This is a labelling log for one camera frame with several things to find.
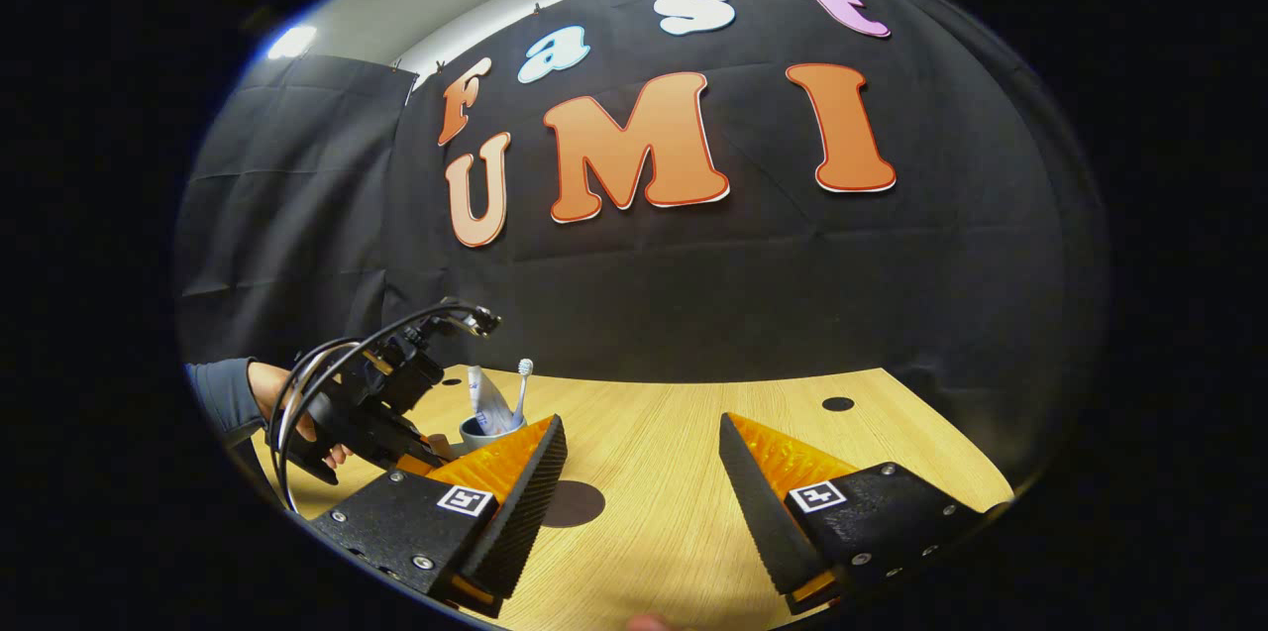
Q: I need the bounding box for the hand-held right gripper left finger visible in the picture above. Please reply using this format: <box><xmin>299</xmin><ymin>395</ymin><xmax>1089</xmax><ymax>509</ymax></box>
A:
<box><xmin>307</xmin><ymin>413</ymin><xmax>570</xmax><ymax>619</ymax></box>

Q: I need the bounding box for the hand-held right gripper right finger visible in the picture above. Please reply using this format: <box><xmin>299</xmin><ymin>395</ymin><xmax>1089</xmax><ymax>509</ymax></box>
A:
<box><xmin>717</xmin><ymin>411</ymin><xmax>1013</xmax><ymax>617</ymax></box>

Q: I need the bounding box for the dark round coaster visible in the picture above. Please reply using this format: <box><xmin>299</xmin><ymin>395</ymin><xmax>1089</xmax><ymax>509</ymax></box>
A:
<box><xmin>540</xmin><ymin>479</ymin><xmax>607</xmax><ymax>529</ymax></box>

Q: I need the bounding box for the pale blue cup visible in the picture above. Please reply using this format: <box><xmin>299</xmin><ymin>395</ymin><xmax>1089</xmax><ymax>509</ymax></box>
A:
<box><xmin>458</xmin><ymin>413</ymin><xmax>528</xmax><ymax>454</ymax></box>

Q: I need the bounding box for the white toothpaste tube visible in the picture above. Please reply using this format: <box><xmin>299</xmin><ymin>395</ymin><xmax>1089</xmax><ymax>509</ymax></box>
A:
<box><xmin>466</xmin><ymin>366</ymin><xmax>518</xmax><ymax>436</ymax></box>

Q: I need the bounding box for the white toothbrush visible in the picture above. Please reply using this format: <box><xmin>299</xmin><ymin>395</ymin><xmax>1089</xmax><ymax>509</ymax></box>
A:
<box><xmin>510</xmin><ymin>358</ymin><xmax>536</xmax><ymax>426</ymax></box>

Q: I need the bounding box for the wooden desktop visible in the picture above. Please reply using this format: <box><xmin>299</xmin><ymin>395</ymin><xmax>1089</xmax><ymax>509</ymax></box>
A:
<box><xmin>253</xmin><ymin>366</ymin><xmax>1016</xmax><ymax>631</ymax></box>

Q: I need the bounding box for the black backdrop cloth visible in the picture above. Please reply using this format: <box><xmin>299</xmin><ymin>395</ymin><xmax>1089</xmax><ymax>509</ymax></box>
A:
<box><xmin>173</xmin><ymin>0</ymin><xmax>1106</xmax><ymax>483</ymax></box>

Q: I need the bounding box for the ceiling light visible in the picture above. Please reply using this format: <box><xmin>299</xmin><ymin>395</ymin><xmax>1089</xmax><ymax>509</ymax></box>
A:
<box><xmin>267</xmin><ymin>25</ymin><xmax>318</xmax><ymax>60</ymax></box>

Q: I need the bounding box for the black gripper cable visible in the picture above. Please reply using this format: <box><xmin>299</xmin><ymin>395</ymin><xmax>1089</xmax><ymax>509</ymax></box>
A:
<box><xmin>267</xmin><ymin>299</ymin><xmax>496</xmax><ymax>513</ymax></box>

